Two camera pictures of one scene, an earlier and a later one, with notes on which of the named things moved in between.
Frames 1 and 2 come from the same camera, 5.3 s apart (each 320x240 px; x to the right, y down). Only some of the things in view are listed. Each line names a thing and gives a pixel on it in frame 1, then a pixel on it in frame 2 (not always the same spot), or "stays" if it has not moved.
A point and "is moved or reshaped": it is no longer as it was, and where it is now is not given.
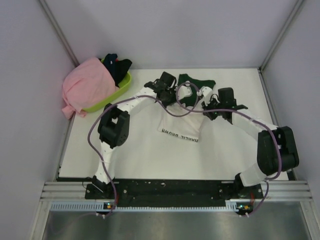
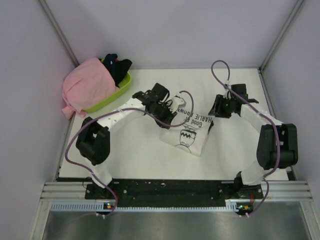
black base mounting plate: (170, 191) stays
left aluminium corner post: (71, 54) stays
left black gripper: (173, 90) -> (170, 116)
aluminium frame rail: (283, 190) stays
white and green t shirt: (183, 118) is moved or reshaped
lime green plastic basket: (121, 88) stays
